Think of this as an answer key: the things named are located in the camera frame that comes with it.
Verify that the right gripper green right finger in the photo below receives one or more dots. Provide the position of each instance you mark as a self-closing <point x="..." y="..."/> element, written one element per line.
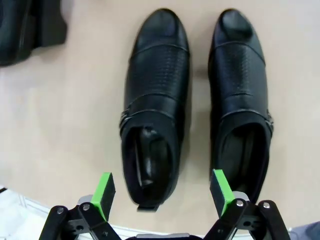
<point x="223" y="192"/>

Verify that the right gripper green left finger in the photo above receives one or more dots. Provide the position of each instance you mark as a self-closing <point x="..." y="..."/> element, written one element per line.
<point x="103" y="197"/>

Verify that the black leather dress shoe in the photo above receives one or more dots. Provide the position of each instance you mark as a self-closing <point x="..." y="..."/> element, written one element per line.
<point x="240" y="75"/>
<point x="15" y="30"/>
<point x="155" y="75"/>

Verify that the white slotted base plate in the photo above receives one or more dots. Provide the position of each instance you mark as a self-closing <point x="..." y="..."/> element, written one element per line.
<point x="15" y="217"/>

